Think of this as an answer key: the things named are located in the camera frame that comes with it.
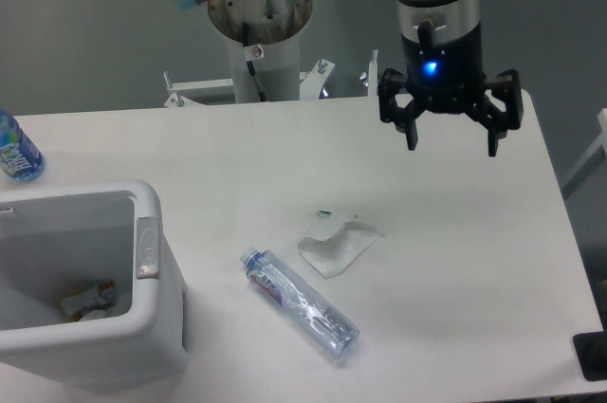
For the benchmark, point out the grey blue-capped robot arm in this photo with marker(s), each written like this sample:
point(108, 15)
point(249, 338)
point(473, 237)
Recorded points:
point(441, 40)

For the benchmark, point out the white plastic trash can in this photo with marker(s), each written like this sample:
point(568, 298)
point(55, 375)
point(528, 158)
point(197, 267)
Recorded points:
point(58, 241)

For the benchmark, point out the blue labelled water bottle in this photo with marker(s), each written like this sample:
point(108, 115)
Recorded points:
point(21, 160)

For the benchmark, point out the black clamp at table edge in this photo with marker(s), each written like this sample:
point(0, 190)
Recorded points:
point(591, 353)

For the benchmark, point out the clear crushed plastic bottle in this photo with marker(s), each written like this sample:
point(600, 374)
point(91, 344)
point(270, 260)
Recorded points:
point(300, 302)

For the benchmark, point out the white plastic wrapper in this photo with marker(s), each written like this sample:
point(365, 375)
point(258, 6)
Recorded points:
point(335, 241)

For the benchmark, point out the white frame at right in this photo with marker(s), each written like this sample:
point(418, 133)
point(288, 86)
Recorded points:
point(588, 162)

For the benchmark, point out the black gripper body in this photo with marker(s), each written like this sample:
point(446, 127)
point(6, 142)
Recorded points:
point(445, 77)

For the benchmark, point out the white metal base bracket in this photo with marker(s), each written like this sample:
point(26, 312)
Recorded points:
point(314, 84)

